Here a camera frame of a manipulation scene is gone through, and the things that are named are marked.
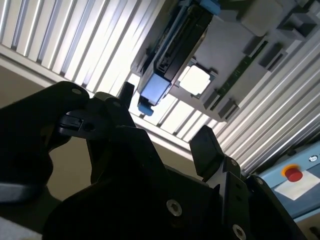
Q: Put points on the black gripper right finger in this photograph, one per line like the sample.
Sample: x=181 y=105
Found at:
x=207 y=155

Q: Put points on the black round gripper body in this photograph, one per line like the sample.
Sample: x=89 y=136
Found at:
x=112 y=212

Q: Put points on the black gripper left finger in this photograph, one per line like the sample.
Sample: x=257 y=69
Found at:
x=30 y=125

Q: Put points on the hard disk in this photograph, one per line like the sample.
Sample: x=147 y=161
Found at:
x=182 y=42

